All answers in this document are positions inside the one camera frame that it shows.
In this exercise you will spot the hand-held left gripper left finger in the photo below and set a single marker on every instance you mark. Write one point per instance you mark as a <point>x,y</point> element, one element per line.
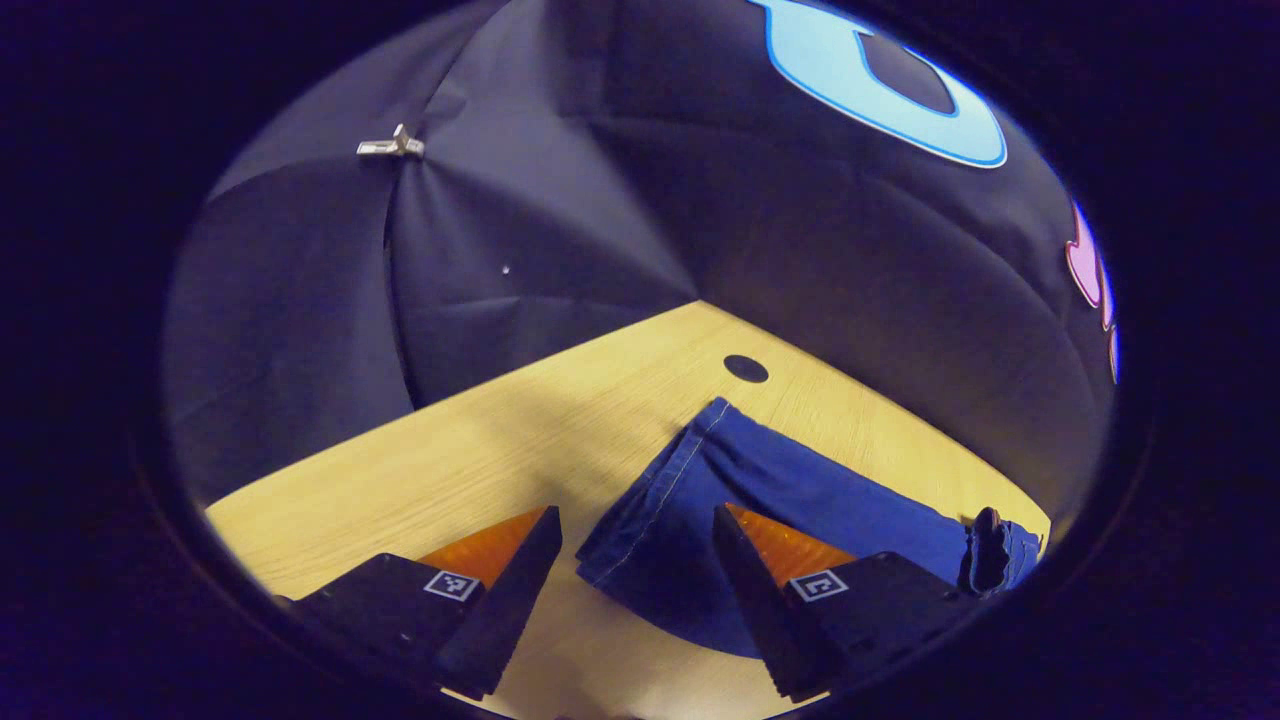
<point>505,600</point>

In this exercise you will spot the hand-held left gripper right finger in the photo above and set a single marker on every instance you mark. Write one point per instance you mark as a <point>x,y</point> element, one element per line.
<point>760,600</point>

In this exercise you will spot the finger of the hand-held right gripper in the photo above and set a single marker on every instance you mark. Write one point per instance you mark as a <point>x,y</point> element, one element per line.
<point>985,550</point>

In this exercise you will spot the blue denim jeans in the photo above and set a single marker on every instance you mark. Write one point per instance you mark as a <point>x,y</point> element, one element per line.
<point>800,480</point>

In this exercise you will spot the black backdrop cloth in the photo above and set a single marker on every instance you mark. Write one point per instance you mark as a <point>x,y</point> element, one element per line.
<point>600,200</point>

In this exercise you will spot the metal backdrop clip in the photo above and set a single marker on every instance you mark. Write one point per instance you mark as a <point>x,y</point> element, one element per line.
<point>390,147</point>

